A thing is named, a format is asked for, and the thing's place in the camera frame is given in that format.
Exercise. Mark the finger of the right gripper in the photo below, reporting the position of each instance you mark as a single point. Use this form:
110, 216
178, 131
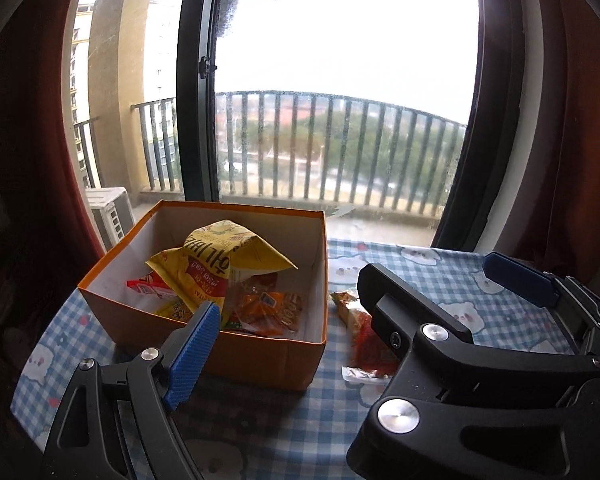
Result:
529, 284
456, 410

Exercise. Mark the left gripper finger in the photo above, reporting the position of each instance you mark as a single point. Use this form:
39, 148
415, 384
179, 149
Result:
87, 438

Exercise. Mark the clear red spicy snack pack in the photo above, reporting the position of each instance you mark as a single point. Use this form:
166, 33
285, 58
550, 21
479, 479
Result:
369, 358

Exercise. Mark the white red cracker bag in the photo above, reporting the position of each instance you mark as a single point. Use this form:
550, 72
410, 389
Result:
151, 284

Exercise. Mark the yellow Korean chip bag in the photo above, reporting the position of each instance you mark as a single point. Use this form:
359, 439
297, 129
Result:
213, 261

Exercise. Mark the orange triangular snack pack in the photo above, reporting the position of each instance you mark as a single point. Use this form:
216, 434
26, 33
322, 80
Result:
258, 307

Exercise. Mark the gold noodle snack packet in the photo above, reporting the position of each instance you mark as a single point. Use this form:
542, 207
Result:
176, 310

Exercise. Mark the brown curtain right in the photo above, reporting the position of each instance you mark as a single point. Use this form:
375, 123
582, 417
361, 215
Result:
555, 220

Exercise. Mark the red curtain left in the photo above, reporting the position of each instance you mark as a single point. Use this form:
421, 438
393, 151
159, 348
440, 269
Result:
41, 205

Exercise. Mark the air conditioner outdoor unit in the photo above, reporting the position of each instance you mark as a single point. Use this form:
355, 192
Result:
112, 213

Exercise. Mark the balcony railing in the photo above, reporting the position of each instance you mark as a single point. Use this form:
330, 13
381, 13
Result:
312, 148

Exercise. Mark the black window frame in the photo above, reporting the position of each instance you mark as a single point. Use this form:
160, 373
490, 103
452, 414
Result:
458, 59

